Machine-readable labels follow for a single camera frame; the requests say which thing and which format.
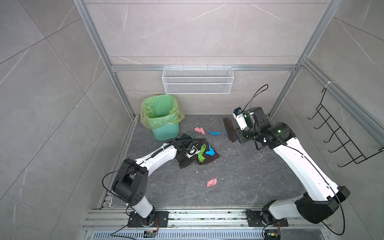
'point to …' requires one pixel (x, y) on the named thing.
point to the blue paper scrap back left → (215, 133)
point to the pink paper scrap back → (200, 130)
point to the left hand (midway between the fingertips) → (186, 158)
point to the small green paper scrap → (192, 136)
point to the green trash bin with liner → (162, 113)
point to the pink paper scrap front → (212, 182)
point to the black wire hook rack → (346, 146)
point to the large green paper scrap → (201, 158)
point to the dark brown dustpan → (208, 158)
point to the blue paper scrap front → (211, 151)
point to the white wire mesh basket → (197, 80)
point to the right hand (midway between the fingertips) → (239, 128)
